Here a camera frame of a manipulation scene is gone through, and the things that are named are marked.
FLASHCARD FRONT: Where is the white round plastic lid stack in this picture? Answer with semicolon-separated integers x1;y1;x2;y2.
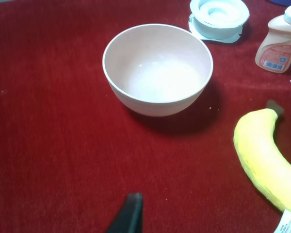
188;0;250;44

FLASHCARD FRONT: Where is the yellow plush banana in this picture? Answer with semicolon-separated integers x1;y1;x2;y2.
233;100;291;233

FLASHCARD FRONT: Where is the pink plastic bowl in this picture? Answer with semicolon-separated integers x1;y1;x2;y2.
102;23;213;117

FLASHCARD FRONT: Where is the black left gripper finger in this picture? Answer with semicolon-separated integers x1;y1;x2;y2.
105;193;143;233

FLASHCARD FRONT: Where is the peach lotion bottle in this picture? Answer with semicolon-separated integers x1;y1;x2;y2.
255;6;291;73

